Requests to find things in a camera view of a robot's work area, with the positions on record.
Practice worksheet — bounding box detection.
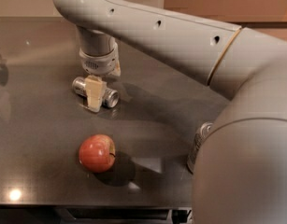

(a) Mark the red apple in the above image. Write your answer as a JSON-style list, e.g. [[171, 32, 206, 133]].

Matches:
[[79, 134, 116, 174]]

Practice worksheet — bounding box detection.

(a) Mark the silver blue redbull can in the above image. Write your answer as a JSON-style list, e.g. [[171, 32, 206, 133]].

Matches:
[[72, 77, 120, 108]]

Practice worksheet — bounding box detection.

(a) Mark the silver green soda can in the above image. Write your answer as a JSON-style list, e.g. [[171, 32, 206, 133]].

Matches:
[[187, 121, 213, 173]]

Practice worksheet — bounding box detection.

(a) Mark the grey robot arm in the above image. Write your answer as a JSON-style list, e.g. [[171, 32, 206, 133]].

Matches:
[[52, 0, 287, 224]]

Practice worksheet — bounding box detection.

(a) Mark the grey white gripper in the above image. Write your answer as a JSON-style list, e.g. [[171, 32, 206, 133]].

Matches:
[[79, 44, 121, 113]]

